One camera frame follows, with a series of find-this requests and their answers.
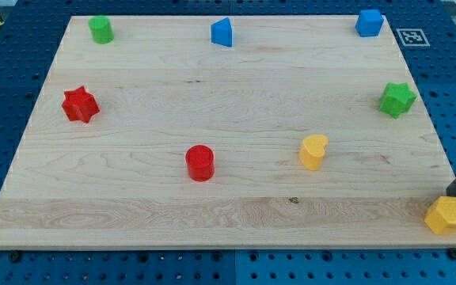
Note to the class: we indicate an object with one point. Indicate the red cylinder block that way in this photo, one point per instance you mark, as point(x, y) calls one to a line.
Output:
point(200, 161)

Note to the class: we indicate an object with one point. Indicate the wooden board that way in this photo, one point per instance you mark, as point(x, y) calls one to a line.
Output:
point(120, 181)

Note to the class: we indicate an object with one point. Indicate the yellow heart block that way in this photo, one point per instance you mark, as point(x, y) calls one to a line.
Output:
point(312, 151)

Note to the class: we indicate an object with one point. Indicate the blue triangular prism block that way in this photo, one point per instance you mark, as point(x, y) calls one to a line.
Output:
point(222, 33)

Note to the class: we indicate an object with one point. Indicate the red star block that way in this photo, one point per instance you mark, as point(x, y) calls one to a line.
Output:
point(79, 105)

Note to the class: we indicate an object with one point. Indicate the green cylinder block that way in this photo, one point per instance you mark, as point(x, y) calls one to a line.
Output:
point(101, 29)

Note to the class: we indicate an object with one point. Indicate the green star block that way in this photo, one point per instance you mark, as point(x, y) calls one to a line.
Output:
point(397, 98)

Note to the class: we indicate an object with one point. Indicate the blue pentagon block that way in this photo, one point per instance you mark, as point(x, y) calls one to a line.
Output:
point(369, 22)

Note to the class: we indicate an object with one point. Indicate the white fiducial marker tag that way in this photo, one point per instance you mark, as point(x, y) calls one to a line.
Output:
point(412, 37)

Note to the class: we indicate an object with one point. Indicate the yellow hexagon block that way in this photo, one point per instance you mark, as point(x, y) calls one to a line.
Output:
point(440, 217)

